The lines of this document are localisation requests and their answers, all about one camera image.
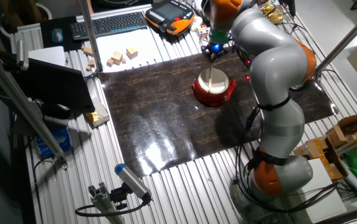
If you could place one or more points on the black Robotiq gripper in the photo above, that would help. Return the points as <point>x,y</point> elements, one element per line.
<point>215,49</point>

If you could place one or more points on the light wooden drumstick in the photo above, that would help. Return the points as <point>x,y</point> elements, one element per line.
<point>210,77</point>

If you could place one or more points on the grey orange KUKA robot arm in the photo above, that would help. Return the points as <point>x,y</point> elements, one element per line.
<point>274,59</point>

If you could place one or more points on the red drum with white skin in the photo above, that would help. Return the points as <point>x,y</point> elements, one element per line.
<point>220,81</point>

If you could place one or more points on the Rubik's cube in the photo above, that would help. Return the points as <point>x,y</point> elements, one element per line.
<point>203,32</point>

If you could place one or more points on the white round ball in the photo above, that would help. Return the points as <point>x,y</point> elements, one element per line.
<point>197,22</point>

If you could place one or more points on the black filament spool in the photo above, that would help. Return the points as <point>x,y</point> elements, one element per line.
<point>205,9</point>

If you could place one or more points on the orange black teach pendant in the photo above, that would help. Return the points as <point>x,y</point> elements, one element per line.
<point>169,12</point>

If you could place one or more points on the white paper sheet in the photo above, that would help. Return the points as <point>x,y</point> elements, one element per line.
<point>140,43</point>

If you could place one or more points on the golden wrapped item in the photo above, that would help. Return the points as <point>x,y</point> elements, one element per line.
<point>275,16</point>

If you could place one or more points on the large wooden cube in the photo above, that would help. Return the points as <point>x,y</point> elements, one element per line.
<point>132,53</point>

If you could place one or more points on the black handheld tool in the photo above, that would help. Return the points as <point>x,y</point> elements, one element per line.
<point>288,6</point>

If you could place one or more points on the medium wooden block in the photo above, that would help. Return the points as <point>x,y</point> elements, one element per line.
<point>117,57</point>

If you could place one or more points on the dark marble pattern mat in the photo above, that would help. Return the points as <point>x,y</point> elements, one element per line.
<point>140,124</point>

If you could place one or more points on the small wooden block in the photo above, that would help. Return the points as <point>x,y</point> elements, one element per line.
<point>110,63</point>
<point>91,63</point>

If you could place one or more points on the black keyboard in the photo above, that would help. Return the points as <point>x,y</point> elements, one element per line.
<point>109,25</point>

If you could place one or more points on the flat wooden block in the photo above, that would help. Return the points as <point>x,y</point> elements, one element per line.
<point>88,51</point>

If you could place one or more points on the small box with gold foil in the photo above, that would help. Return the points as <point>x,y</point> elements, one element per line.
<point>98,116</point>

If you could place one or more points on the grey metal stand pole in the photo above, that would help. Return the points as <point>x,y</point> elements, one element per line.
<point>346,41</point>

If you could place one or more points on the brown taped cardboard box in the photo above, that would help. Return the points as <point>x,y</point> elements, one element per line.
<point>318,152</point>

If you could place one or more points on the open cardboard box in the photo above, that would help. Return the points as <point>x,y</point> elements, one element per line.
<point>349,127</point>

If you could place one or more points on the blue computer mouse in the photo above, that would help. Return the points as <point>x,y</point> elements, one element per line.
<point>57,35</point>

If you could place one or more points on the black monitor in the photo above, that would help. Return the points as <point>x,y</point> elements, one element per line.
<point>56,84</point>

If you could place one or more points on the black mouse pad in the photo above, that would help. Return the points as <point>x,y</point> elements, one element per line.
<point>45,43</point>

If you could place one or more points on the white flat box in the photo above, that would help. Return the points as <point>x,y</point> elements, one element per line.
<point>324,186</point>

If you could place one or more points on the blue tissue pack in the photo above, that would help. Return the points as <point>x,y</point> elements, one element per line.
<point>53,143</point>

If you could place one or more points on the short aluminium extrusion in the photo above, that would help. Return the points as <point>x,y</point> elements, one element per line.
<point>103,202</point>

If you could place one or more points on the grey rolled sheet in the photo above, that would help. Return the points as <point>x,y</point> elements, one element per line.
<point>355,185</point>

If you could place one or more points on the black stand base frame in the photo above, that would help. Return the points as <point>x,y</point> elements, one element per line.
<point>294,87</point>

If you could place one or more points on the aluminium frame post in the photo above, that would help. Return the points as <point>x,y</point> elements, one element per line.
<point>90,31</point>

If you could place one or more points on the silver camera with blue cap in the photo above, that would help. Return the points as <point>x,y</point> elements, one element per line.
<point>131,180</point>

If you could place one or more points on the silver depth camera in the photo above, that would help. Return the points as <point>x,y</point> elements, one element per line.
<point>22,54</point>

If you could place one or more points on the long aluminium frame bar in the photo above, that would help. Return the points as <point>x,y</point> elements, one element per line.
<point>19,99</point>

